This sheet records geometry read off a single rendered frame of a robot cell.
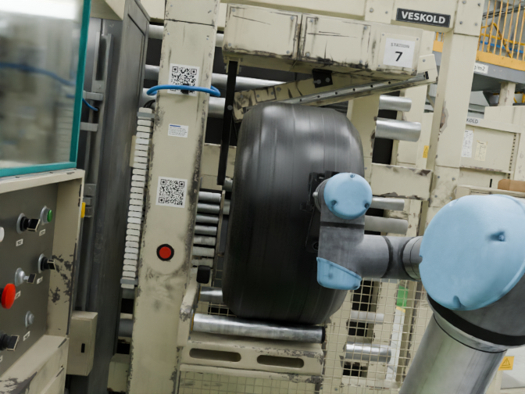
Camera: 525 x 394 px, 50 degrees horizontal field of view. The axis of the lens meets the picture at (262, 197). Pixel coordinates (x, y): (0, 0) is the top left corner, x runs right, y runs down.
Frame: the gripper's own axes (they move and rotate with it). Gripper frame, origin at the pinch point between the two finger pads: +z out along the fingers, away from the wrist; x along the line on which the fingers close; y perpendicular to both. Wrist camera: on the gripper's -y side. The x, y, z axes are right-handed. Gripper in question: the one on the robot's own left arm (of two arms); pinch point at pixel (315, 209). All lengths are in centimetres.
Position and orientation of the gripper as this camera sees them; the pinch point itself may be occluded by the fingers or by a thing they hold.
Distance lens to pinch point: 125.8
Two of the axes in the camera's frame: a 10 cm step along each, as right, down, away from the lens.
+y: 1.1, -9.9, 0.4
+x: -9.9, -1.1, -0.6
